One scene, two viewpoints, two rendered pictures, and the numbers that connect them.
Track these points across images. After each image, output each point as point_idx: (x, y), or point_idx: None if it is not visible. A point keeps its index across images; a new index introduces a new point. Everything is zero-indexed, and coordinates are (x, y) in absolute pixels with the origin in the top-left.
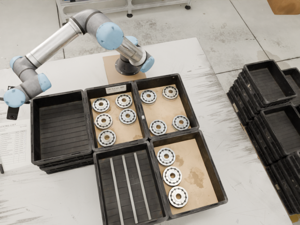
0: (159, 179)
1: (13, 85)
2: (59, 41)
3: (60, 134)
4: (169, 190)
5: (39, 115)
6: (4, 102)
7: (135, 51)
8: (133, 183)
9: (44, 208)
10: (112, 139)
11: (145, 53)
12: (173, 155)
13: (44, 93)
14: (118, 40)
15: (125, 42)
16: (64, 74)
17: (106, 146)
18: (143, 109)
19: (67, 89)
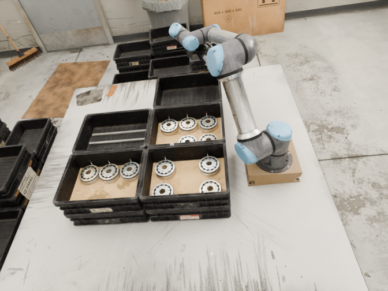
0: (104, 150)
1: (261, 77)
2: (222, 37)
3: (186, 99)
4: (97, 167)
5: (210, 86)
6: (241, 75)
7: (235, 113)
8: (121, 145)
9: (140, 105)
10: (165, 128)
11: (247, 137)
12: (128, 176)
13: (249, 97)
14: (213, 69)
15: (228, 88)
16: (272, 109)
17: (153, 116)
18: (196, 161)
19: (252, 112)
